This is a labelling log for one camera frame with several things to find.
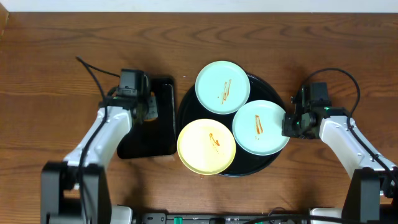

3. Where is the light green plate top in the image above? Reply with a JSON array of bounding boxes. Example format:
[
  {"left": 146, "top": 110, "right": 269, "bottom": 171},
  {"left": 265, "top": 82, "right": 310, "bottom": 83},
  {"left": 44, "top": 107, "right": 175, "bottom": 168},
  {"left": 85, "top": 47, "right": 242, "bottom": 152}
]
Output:
[{"left": 195, "top": 61, "right": 251, "bottom": 114}]

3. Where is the black cable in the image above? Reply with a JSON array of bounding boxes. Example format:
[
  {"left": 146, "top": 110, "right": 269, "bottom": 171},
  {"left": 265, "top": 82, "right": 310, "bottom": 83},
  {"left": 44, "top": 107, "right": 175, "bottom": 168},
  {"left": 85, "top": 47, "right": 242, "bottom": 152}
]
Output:
[
  {"left": 76, "top": 55, "right": 121, "bottom": 224},
  {"left": 300, "top": 67, "right": 398, "bottom": 187}
]

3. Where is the left black cable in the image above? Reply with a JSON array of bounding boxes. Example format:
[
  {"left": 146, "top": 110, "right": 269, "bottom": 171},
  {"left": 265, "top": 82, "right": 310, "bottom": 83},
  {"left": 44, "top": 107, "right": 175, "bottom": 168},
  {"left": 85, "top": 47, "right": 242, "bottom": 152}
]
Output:
[{"left": 76, "top": 55, "right": 121, "bottom": 224}]

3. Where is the light green plate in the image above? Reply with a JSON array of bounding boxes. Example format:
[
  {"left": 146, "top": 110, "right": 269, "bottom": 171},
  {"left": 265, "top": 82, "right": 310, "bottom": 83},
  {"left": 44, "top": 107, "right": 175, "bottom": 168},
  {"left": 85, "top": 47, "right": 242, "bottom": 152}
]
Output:
[
  {"left": 232, "top": 100, "right": 290, "bottom": 156},
  {"left": 195, "top": 61, "right": 251, "bottom": 114}
]

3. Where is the black base unit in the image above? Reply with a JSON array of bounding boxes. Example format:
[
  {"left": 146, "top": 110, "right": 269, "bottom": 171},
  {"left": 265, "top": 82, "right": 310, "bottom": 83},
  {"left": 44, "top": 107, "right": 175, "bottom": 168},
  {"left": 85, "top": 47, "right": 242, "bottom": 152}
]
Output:
[{"left": 111, "top": 205, "right": 343, "bottom": 224}]

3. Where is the rectangular black tray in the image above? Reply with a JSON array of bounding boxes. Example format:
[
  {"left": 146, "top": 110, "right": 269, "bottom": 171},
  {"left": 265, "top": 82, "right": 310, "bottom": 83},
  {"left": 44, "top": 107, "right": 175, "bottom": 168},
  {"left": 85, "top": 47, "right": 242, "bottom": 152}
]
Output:
[{"left": 117, "top": 77, "right": 177, "bottom": 159}]

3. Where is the yellow plate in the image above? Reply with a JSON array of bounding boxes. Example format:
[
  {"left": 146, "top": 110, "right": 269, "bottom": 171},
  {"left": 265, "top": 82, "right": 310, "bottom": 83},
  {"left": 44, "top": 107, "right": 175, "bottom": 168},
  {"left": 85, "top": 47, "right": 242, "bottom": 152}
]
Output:
[{"left": 177, "top": 119, "right": 236, "bottom": 175}]

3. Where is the orange green sponge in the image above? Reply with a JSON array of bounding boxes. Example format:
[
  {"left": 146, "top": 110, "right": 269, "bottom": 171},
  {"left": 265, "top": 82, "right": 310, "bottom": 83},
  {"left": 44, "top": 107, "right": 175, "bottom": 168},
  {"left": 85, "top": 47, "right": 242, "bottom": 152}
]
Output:
[{"left": 145, "top": 96, "right": 158, "bottom": 121}]

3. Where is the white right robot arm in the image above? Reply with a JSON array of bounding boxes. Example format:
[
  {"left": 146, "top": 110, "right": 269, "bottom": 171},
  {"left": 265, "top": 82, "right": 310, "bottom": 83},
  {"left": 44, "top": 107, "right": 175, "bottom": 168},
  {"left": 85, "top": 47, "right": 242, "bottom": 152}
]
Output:
[{"left": 282, "top": 106, "right": 397, "bottom": 223}]

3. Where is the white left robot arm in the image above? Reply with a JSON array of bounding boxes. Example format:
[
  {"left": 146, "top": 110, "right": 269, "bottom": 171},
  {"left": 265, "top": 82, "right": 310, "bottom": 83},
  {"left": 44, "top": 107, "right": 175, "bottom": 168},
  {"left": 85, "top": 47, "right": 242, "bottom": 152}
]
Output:
[{"left": 40, "top": 90, "right": 157, "bottom": 223}]

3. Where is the right black cable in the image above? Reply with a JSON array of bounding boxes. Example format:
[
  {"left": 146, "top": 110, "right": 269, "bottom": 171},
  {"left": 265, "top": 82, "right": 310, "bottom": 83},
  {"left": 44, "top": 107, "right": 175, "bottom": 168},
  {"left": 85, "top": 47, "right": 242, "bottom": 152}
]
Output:
[{"left": 300, "top": 67, "right": 398, "bottom": 187}]

